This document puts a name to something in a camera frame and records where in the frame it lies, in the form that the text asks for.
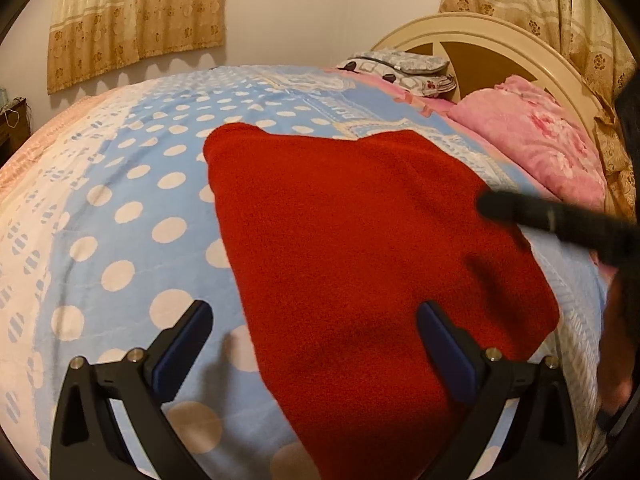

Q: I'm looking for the red knit sweater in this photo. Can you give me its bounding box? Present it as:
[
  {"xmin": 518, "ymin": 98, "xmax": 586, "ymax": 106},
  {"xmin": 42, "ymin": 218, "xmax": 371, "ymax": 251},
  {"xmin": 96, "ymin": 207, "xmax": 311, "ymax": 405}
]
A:
[{"xmin": 203, "ymin": 122, "xmax": 560, "ymax": 480}]

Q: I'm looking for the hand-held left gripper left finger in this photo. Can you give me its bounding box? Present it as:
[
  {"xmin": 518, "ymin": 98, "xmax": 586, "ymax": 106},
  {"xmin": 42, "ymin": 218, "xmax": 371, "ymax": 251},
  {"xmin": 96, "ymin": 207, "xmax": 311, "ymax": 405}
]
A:
[{"xmin": 49, "ymin": 300, "xmax": 216, "ymax": 480}]

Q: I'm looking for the person's right forearm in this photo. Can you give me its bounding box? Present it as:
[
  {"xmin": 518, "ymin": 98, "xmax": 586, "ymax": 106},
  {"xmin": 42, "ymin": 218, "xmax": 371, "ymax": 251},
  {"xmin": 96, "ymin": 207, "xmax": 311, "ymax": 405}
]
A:
[{"xmin": 597, "ymin": 270, "xmax": 640, "ymax": 416}]

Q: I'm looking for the grey patterned pillow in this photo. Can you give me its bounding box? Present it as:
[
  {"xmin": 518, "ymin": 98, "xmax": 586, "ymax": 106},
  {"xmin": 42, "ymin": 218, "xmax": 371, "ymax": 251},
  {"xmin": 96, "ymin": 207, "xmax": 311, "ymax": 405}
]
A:
[
  {"xmin": 385, "ymin": 74, "xmax": 457, "ymax": 97},
  {"xmin": 345, "ymin": 49, "xmax": 449, "ymax": 77}
]

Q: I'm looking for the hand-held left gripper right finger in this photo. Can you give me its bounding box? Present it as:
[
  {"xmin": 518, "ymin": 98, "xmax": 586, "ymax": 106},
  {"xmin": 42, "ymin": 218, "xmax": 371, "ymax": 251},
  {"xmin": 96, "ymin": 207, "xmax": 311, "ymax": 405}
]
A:
[{"xmin": 417, "ymin": 301, "xmax": 593, "ymax": 480}]

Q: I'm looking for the pink floral pillow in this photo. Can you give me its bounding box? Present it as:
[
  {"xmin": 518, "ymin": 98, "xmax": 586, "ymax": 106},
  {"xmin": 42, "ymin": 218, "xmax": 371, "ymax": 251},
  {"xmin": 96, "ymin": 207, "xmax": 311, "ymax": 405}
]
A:
[{"xmin": 447, "ymin": 75, "xmax": 607, "ymax": 211}]

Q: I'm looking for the cream bed headboard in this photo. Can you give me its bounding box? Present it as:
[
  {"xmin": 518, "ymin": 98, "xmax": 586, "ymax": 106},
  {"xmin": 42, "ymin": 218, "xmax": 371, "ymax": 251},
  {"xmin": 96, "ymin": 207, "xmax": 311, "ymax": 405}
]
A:
[{"xmin": 370, "ymin": 12, "xmax": 621, "ymax": 221}]

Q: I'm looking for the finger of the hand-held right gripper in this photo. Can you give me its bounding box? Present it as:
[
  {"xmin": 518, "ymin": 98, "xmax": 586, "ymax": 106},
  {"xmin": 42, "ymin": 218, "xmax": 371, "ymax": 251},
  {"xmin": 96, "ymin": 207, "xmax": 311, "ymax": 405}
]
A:
[{"xmin": 477, "ymin": 189, "xmax": 640, "ymax": 267}]

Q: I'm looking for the dark wooden desk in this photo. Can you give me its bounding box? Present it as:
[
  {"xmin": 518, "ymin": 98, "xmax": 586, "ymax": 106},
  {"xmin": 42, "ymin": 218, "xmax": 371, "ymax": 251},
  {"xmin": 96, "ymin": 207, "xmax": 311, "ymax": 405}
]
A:
[{"xmin": 0, "ymin": 85, "xmax": 32, "ymax": 166}]

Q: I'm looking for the beige patterned curtain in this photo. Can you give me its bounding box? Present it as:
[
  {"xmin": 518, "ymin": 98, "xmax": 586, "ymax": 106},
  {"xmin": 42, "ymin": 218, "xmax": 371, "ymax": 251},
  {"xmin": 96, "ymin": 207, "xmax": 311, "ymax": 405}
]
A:
[
  {"xmin": 46, "ymin": 0, "xmax": 227, "ymax": 95},
  {"xmin": 439, "ymin": 0, "xmax": 640, "ymax": 221}
]

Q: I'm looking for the polka dot blanket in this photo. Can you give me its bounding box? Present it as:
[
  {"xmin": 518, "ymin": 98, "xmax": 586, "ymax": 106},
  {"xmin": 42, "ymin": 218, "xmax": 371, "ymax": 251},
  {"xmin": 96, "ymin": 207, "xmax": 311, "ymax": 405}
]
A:
[{"xmin": 0, "ymin": 64, "xmax": 616, "ymax": 480}]

